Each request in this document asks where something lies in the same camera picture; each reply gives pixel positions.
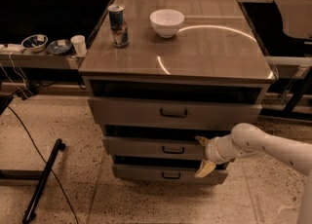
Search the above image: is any white cable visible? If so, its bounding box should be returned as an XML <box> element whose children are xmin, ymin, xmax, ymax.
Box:
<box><xmin>0</xmin><ymin>52</ymin><xmax>35</xmax><ymax>99</ymax></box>

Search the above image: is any grey drawer cabinet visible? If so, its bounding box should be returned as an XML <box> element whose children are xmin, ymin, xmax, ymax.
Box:
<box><xmin>79</xmin><ymin>0</ymin><xmax>275</xmax><ymax>171</ymax></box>

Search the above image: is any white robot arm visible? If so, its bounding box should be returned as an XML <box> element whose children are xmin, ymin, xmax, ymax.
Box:
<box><xmin>195</xmin><ymin>123</ymin><xmax>312</xmax><ymax>224</ymax></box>

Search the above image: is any white power strip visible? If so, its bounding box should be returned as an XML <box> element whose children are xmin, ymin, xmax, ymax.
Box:
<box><xmin>0</xmin><ymin>44</ymin><xmax>23</xmax><ymax>53</ymax></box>

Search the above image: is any blue silver drink can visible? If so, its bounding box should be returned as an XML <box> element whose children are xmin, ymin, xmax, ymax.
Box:
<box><xmin>108</xmin><ymin>4</ymin><xmax>129</xmax><ymax>48</ymax></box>

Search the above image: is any white paper cup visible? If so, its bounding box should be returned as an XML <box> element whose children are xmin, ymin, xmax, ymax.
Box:
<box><xmin>70</xmin><ymin>35</ymin><xmax>87</xmax><ymax>56</ymax></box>

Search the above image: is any white rimmed blue bowl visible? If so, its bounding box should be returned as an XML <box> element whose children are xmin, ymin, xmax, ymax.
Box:
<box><xmin>21</xmin><ymin>34</ymin><xmax>48</xmax><ymax>53</ymax></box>

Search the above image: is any dark blue bowl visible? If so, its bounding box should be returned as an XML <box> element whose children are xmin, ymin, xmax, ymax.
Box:
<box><xmin>47</xmin><ymin>39</ymin><xmax>72</xmax><ymax>55</ymax></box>

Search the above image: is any black stand leg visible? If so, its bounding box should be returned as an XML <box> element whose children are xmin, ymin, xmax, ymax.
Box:
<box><xmin>22</xmin><ymin>138</ymin><xmax>65</xmax><ymax>224</ymax></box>

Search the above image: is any grey drawer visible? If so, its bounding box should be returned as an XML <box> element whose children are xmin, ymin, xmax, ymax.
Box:
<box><xmin>89</xmin><ymin>97</ymin><xmax>261</xmax><ymax>131</ymax></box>
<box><xmin>112</xmin><ymin>165</ymin><xmax>228</xmax><ymax>185</ymax></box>
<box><xmin>103</xmin><ymin>136</ymin><xmax>204</xmax><ymax>161</ymax></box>

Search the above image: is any black floor cable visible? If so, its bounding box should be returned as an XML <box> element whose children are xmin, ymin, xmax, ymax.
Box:
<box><xmin>5</xmin><ymin>104</ymin><xmax>80</xmax><ymax>224</ymax></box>

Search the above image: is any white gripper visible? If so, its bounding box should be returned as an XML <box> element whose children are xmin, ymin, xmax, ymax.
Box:
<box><xmin>195</xmin><ymin>134</ymin><xmax>241</xmax><ymax>178</ymax></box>

